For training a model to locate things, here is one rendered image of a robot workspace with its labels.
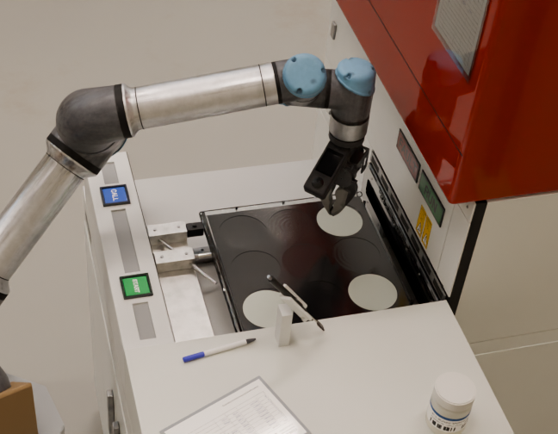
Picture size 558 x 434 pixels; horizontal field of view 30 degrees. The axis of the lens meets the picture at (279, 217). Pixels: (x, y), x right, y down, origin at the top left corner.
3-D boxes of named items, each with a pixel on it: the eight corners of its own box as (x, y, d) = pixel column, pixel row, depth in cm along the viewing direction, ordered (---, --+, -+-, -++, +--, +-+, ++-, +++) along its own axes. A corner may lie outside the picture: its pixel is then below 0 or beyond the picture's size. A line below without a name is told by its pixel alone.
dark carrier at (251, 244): (358, 197, 235) (359, 195, 234) (412, 313, 211) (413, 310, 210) (207, 217, 226) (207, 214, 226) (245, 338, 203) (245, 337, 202)
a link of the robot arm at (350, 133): (359, 131, 199) (321, 115, 202) (356, 149, 203) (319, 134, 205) (375, 110, 204) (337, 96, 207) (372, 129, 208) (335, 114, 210)
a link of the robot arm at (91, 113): (39, 88, 180) (321, 35, 181) (51, 96, 191) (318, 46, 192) (52, 155, 180) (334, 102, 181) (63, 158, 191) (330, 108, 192)
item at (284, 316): (303, 328, 196) (310, 279, 187) (308, 344, 194) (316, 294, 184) (271, 333, 195) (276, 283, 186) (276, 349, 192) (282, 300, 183)
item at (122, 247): (127, 198, 239) (126, 150, 230) (174, 390, 201) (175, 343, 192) (85, 202, 237) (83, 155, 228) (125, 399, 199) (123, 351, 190)
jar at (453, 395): (455, 401, 187) (467, 368, 180) (471, 434, 182) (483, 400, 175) (418, 408, 185) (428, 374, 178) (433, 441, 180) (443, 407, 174)
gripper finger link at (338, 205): (355, 207, 222) (360, 174, 216) (342, 224, 218) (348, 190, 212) (341, 201, 223) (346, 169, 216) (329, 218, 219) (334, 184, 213)
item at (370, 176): (366, 192, 243) (372, 160, 237) (436, 337, 213) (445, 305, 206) (359, 193, 243) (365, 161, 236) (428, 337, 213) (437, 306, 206)
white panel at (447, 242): (327, 104, 271) (346, -35, 243) (445, 347, 215) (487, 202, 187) (316, 106, 270) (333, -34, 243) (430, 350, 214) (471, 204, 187)
